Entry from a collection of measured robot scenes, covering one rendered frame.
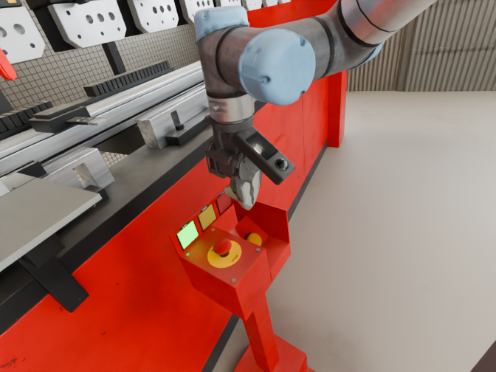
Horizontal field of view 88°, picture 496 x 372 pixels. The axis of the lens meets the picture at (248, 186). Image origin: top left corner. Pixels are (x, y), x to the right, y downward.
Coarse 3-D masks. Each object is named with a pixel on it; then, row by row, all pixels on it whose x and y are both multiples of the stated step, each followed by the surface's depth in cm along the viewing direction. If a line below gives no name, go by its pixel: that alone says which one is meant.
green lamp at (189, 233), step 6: (192, 222) 56; (186, 228) 55; (192, 228) 56; (180, 234) 54; (186, 234) 55; (192, 234) 57; (180, 240) 54; (186, 240) 56; (192, 240) 57; (186, 246) 56
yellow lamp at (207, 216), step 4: (208, 208) 59; (212, 208) 60; (204, 212) 58; (208, 212) 59; (212, 212) 60; (200, 216) 57; (204, 216) 59; (208, 216) 60; (212, 216) 61; (200, 220) 58; (204, 220) 59; (208, 220) 60; (212, 220) 61; (204, 224) 59; (208, 224) 60; (204, 228) 60
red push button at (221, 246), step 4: (220, 240) 53; (224, 240) 53; (228, 240) 53; (216, 244) 52; (220, 244) 52; (224, 244) 52; (228, 244) 52; (216, 248) 51; (220, 248) 51; (224, 248) 51; (228, 248) 51; (216, 252) 51; (220, 252) 51; (224, 252) 51; (228, 252) 53; (224, 256) 53
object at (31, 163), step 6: (24, 162) 54; (30, 162) 54; (36, 162) 53; (18, 168) 52; (24, 168) 52; (30, 168) 52; (36, 168) 53; (42, 168) 54; (0, 174) 51; (6, 174) 51; (24, 174) 52; (30, 174) 53; (36, 174) 53; (42, 174) 54
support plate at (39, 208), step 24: (24, 192) 43; (48, 192) 41; (72, 192) 40; (0, 216) 37; (24, 216) 36; (48, 216) 35; (72, 216) 35; (0, 240) 33; (24, 240) 32; (0, 264) 29
